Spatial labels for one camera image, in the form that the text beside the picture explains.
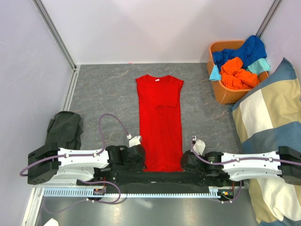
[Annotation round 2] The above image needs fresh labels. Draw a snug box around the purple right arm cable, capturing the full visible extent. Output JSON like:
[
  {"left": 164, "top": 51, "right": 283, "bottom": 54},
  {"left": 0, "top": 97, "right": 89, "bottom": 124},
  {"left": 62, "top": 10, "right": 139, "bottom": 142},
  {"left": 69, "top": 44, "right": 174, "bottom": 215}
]
[{"left": 190, "top": 136, "right": 301, "bottom": 205}]

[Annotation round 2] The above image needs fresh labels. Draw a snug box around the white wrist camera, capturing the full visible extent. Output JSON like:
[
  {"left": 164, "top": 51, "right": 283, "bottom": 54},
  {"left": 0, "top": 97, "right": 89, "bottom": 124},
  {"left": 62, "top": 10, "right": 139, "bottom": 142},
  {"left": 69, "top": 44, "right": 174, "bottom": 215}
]
[
  {"left": 127, "top": 134, "right": 142, "bottom": 147},
  {"left": 192, "top": 136, "right": 206, "bottom": 156}
]

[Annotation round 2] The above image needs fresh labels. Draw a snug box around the aluminium corner frame post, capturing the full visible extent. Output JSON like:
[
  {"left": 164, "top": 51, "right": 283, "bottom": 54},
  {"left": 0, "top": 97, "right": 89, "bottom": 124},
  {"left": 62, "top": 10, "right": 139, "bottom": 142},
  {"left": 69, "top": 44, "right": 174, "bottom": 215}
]
[{"left": 33, "top": 0, "right": 77, "bottom": 71}]

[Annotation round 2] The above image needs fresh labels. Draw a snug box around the light blue slotted cable duct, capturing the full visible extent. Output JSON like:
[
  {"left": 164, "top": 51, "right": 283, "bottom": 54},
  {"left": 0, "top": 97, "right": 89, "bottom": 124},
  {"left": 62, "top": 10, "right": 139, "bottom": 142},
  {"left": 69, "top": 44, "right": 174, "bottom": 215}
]
[{"left": 44, "top": 187, "right": 221, "bottom": 198}]

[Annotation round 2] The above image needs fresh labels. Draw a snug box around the orange plastic laundry basket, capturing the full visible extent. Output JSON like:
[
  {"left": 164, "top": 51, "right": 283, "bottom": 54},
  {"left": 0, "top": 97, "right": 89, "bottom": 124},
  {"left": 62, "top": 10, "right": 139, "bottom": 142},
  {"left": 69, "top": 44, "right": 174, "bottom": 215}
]
[{"left": 207, "top": 47, "right": 269, "bottom": 105}]

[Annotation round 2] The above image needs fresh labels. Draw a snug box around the white object bottom left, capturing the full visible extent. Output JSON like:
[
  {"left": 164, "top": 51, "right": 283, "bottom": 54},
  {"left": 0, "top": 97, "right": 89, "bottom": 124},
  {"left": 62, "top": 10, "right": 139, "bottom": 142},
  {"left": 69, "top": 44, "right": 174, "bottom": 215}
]
[{"left": 43, "top": 218, "right": 59, "bottom": 226}]

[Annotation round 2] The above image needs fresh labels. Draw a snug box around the orange t shirt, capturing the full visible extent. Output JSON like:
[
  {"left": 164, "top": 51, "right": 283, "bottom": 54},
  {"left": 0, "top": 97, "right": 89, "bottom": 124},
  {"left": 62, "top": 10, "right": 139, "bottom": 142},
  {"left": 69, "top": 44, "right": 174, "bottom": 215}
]
[{"left": 220, "top": 57, "right": 260, "bottom": 90}]

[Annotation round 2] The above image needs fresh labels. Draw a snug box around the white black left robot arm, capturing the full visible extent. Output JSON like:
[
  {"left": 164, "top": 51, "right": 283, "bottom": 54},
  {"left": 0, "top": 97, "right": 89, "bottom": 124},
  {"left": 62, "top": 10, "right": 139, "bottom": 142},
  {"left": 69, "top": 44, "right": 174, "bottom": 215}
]
[{"left": 26, "top": 143, "right": 145, "bottom": 186}]

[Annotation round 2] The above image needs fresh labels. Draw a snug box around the blue and teal t shirt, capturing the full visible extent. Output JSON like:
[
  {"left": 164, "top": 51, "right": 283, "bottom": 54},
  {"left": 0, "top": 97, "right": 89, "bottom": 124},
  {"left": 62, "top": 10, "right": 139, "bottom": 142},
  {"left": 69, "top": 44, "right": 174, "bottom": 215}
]
[{"left": 209, "top": 35, "right": 270, "bottom": 81}]

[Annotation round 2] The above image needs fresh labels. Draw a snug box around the blue and beige checked pillow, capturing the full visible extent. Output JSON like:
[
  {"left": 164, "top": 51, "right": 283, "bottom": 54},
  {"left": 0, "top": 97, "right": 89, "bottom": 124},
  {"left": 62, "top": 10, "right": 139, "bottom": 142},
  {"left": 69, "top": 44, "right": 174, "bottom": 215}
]
[{"left": 231, "top": 58, "right": 301, "bottom": 226}]

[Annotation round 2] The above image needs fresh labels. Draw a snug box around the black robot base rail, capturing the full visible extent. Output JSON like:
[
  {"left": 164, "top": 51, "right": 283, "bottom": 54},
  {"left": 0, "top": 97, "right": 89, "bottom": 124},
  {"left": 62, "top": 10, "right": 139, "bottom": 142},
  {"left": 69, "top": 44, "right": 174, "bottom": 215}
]
[{"left": 76, "top": 165, "right": 241, "bottom": 187}]

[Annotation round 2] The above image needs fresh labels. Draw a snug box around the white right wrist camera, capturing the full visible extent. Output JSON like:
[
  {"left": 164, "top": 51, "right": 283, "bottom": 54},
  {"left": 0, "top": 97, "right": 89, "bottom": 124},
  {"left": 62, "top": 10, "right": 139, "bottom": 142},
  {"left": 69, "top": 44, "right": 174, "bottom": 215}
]
[{"left": 192, "top": 136, "right": 206, "bottom": 156}]

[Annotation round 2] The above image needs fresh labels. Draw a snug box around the red t shirt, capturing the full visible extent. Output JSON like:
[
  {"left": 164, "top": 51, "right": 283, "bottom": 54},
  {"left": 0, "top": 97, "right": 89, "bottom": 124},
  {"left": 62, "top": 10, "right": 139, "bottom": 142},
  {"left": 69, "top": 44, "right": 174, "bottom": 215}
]
[{"left": 136, "top": 74, "right": 184, "bottom": 172}]

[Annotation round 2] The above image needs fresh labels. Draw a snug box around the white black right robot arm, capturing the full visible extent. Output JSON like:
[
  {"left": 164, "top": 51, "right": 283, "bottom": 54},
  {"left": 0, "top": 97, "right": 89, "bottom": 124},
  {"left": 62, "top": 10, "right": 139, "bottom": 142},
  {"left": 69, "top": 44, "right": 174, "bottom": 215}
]
[{"left": 181, "top": 146, "right": 301, "bottom": 186}]

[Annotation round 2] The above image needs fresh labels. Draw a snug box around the dark green striped folded shirt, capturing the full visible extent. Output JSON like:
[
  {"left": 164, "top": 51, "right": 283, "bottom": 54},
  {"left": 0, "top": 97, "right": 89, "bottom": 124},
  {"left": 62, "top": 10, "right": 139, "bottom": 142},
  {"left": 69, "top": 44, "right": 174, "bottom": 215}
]
[{"left": 45, "top": 111, "right": 83, "bottom": 150}]

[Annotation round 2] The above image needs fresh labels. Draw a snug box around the right aluminium corner post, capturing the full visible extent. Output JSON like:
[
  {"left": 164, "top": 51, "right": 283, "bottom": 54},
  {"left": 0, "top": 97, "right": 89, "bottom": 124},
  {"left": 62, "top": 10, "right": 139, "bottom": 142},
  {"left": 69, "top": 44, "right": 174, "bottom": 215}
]
[{"left": 255, "top": 0, "right": 283, "bottom": 39}]

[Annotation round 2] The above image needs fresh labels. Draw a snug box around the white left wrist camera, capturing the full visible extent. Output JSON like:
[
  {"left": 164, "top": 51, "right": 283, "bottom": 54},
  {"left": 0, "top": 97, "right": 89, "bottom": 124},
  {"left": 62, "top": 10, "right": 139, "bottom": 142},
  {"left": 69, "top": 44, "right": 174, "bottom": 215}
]
[{"left": 127, "top": 134, "right": 142, "bottom": 147}]

